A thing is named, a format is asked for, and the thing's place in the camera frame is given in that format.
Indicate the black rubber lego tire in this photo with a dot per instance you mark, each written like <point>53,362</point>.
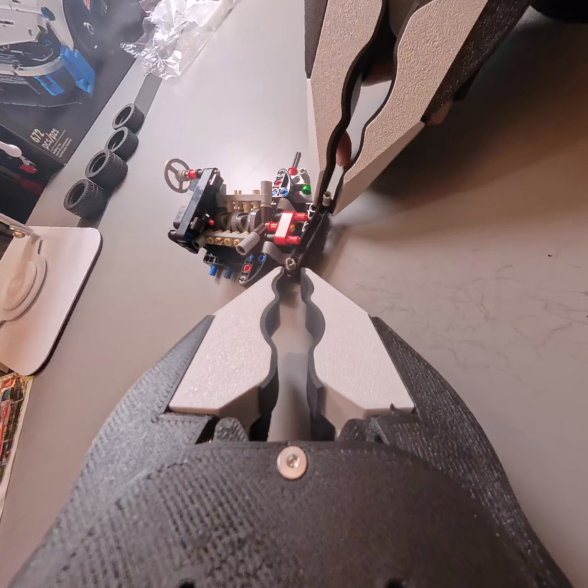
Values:
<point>115,177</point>
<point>131,147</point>
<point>94,204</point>
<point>137,120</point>

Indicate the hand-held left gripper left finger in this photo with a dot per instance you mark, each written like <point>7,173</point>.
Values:
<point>216,367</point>

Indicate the person's right hand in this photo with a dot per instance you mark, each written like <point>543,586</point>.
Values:
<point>344,149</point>

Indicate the holographic sticker sheet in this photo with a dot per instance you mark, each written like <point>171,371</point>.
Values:
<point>13,422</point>

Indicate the lego car chassis assembly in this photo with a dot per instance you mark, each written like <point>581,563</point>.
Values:
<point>202,197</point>

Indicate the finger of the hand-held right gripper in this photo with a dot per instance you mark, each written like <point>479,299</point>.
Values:
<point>427,55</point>
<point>335,55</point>

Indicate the person's right forearm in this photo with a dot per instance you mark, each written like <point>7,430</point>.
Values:
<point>560,9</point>

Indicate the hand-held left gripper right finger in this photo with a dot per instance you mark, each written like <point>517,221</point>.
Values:
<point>363,367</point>

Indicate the black lego beam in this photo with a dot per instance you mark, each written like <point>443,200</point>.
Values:
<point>307,236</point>

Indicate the black lego set box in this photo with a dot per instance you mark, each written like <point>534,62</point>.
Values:
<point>92,101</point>

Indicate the clear plastic bag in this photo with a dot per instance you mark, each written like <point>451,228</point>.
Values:
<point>183,27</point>

